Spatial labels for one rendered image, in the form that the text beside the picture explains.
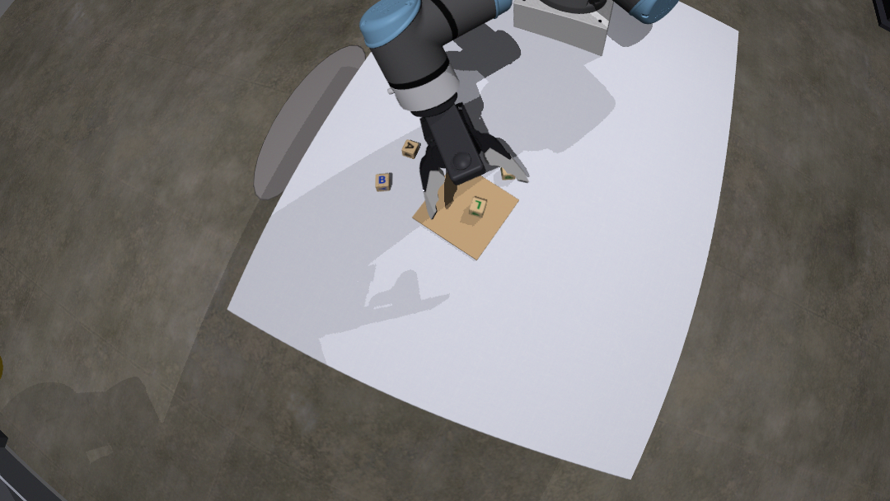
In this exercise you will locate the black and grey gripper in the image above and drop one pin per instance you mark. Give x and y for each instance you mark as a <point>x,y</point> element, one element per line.
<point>431,174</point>

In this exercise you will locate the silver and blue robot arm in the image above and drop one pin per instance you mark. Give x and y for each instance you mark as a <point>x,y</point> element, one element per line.
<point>406,37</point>

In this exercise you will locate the tan flat mat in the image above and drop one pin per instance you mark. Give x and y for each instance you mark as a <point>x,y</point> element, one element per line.
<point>453,222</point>

